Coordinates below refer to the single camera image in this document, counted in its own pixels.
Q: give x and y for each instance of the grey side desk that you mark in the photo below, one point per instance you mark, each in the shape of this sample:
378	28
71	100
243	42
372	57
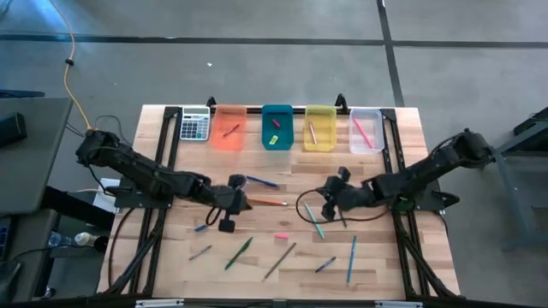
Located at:
38	171

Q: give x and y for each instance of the black pencil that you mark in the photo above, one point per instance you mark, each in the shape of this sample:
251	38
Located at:
279	261

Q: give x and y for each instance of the clear water bottle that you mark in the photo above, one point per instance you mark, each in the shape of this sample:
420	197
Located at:
60	240

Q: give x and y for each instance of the grey crayon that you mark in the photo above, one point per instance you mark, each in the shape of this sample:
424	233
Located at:
200	252

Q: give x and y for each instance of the dark green pen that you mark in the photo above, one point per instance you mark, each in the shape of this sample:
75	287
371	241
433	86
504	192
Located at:
343	219

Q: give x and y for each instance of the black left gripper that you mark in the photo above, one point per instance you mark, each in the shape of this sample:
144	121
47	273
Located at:
222	199

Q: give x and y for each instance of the black left table frame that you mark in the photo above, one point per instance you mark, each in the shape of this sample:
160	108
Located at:
170	112

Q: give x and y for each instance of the white paper sheet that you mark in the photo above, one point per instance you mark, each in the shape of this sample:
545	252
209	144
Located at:
107	205

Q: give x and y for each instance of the orange plastic bin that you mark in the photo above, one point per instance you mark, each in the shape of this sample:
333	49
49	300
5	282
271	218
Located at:
222	143

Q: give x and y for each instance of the black back frame rail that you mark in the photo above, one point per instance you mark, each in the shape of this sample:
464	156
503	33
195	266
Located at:
256	110

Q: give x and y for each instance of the blue eraser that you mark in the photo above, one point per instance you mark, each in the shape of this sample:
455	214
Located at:
200	228

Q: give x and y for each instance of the black right table frame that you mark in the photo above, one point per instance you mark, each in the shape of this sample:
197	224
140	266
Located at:
388	113

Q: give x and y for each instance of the clear plastic pen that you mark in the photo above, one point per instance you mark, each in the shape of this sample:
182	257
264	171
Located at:
313	133

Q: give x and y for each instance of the pink pencil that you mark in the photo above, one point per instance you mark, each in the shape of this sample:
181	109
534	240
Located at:
364	133

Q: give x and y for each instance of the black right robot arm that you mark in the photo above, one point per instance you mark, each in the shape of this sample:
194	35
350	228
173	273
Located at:
428	167

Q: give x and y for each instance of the orange pencil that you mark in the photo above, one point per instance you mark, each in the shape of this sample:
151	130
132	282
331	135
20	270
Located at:
269	201

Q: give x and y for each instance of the silver bracket plate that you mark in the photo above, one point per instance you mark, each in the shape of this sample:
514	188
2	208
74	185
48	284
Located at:
159	303
398	304

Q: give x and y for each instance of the black table frame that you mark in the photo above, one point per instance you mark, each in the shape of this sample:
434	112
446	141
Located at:
170	112
388	113

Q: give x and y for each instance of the light blue pencil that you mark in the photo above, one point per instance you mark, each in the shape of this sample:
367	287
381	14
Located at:
351	261

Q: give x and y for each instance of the yellow-green eraser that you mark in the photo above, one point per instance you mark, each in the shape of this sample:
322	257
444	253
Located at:
273	139

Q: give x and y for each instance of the grey desk calculator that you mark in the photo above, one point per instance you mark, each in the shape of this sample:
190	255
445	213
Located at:
194	128

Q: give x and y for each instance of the white bottle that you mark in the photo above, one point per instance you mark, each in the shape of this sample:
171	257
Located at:
85	238

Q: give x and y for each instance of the dark blue pen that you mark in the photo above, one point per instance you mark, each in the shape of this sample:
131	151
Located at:
263	181

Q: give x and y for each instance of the clear plastic bin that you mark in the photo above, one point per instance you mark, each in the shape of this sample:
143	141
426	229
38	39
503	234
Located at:
377	124

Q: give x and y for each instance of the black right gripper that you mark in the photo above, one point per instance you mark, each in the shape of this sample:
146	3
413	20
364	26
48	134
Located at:
347	197

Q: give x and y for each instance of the black box speaker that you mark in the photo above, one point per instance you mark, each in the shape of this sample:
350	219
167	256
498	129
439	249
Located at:
12	130

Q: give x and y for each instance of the teal pen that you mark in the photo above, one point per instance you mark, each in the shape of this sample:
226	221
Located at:
314	220

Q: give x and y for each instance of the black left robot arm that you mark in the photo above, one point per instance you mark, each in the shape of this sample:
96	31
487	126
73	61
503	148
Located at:
150	177

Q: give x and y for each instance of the purple crayon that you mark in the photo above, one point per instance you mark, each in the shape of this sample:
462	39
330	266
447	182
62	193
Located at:
325	264

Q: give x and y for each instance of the grey metal cart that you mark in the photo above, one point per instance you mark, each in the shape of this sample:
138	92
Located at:
509	205

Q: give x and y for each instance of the teal plastic bin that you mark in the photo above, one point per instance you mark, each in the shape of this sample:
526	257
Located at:
282	117

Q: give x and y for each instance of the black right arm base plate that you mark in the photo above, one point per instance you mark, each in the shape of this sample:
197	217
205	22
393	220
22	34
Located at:
432	199

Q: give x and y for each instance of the dark red eraser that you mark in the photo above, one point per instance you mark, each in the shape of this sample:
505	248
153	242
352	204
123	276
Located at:
276	123

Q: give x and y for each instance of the pink rectangular eraser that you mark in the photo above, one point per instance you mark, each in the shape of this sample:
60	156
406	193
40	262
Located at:
281	235

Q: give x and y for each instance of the yellow plastic bin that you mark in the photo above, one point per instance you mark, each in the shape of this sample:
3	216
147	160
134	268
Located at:
326	128

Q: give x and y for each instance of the red crayon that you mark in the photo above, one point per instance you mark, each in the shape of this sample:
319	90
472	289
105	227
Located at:
231	130

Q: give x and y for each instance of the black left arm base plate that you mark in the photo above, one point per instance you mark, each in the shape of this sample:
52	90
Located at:
128	202

